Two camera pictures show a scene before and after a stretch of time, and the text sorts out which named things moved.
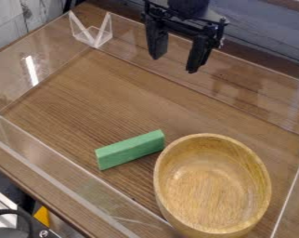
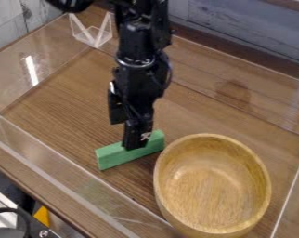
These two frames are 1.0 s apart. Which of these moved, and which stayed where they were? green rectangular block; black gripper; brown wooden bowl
Moved: black gripper
Stayed: green rectangular block; brown wooden bowl
